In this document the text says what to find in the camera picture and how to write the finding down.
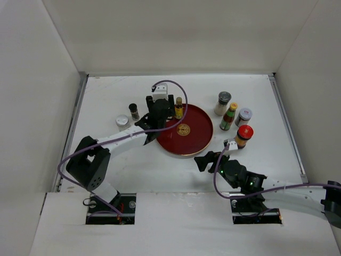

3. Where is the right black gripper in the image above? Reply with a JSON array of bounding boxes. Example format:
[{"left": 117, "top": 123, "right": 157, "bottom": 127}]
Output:
[{"left": 194, "top": 149, "right": 238, "bottom": 189}]

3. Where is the small yellow label bottle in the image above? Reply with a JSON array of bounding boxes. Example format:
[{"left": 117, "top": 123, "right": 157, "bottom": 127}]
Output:
[{"left": 175, "top": 97, "right": 183, "bottom": 120}]

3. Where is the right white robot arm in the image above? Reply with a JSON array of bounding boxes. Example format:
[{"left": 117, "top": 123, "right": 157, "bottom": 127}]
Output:
[{"left": 194, "top": 151, "right": 340, "bottom": 228}]

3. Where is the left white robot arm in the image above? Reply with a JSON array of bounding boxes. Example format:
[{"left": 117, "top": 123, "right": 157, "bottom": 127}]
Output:
[{"left": 66, "top": 94, "right": 175, "bottom": 213}]

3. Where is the round red lacquer tray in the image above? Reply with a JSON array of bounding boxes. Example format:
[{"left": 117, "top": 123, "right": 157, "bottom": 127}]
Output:
[{"left": 157, "top": 104, "right": 214, "bottom": 156}]

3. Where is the small black cap spice jar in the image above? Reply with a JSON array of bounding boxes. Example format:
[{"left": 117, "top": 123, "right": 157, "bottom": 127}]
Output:
[{"left": 128, "top": 103, "right": 140, "bottom": 121}]

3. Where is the sauce bottle yellow cap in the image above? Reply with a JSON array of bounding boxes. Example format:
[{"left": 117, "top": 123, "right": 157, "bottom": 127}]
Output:
[{"left": 220, "top": 102, "right": 238, "bottom": 131}]

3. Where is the white jar silver lid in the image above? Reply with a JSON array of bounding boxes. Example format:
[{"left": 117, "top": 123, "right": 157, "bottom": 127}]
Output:
[{"left": 115, "top": 115, "right": 131, "bottom": 132}]

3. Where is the jar with red lid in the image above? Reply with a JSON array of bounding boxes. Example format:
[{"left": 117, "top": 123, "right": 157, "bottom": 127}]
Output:
[{"left": 234, "top": 125, "right": 254, "bottom": 149}]

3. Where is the grinder jar grey lid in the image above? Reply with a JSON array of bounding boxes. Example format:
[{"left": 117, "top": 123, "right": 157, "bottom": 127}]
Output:
[{"left": 214, "top": 91, "right": 232, "bottom": 116}]

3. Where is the jar silver lid red label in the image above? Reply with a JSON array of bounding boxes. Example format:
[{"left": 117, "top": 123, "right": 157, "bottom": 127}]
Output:
[{"left": 235, "top": 108, "right": 253, "bottom": 127}]

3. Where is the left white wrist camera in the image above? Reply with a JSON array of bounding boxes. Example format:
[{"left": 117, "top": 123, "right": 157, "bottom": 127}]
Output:
[{"left": 151, "top": 83, "right": 168, "bottom": 102}]

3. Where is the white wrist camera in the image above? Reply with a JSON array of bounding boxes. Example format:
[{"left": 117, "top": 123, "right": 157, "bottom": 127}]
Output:
[
  {"left": 151, "top": 83, "right": 168, "bottom": 102},
  {"left": 223, "top": 139, "right": 238, "bottom": 156}
]

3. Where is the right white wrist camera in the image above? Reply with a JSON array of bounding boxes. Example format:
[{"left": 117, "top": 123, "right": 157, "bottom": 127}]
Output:
[{"left": 223, "top": 139, "right": 238, "bottom": 156}]

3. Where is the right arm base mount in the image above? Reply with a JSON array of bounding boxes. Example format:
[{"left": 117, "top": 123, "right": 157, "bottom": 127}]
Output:
[{"left": 230, "top": 197, "right": 282, "bottom": 225}]

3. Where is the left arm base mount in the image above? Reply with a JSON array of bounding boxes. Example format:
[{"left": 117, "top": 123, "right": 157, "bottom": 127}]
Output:
[{"left": 83, "top": 194, "right": 137, "bottom": 225}]

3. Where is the right aluminium table rail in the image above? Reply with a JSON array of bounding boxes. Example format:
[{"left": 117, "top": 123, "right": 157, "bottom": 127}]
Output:
[{"left": 268, "top": 73, "right": 309, "bottom": 183}]

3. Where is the aluminium table rail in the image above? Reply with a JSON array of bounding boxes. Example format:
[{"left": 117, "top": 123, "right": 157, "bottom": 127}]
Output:
[
  {"left": 52, "top": 71, "right": 90, "bottom": 193},
  {"left": 268, "top": 73, "right": 309, "bottom": 183}
]

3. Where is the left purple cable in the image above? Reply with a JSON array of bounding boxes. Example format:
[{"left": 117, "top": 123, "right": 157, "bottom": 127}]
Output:
[{"left": 57, "top": 79, "right": 189, "bottom": 217}]

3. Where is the left aluminium table rail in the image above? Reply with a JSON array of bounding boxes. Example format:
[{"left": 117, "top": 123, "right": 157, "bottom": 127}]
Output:
[{"left": 52, "top": 71, "right": 90, "bottom": 193}]

